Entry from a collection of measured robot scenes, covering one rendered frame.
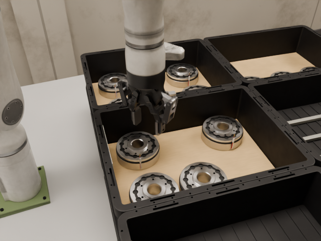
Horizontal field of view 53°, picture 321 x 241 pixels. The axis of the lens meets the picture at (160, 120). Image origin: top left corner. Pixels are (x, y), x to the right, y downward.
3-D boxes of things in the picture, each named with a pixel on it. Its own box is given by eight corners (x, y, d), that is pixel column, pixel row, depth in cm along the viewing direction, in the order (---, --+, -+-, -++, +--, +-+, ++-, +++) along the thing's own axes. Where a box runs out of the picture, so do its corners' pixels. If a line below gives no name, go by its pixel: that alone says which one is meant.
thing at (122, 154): (117, 164, 72) (117, 162, 72) (115, 135, 80) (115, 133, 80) (162, 159, 73) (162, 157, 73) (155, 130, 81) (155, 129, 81)
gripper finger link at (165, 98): (153, 91, 62) (151, 98, 64) (172, 104, 61) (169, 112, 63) (160, 85, 64) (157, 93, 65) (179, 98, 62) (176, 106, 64)
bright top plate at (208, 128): (213, 146, 77) (213, 144, 76) (196, 121, 84) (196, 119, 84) (250, 137, 79) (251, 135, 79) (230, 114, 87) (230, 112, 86)
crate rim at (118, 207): (116, 222, 55) (115, 213, 53) (93, 118, 77) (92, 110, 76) (315, 171, 64) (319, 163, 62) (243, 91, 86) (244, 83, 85)
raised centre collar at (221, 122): (218, 136, 79) (218, 134, 79) (209, 124, 83) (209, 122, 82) (236, 131, 80) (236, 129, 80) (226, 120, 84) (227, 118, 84)
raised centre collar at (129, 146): (128, 153, 74) (128, 151, 74) (126, 139, 78) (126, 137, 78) (149, 151, 75) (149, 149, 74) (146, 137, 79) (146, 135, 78)
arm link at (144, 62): (186, 57, 64) (187, 27, 60) (153, 82, 57) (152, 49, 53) (149, 45, 68) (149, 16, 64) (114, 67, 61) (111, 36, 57)
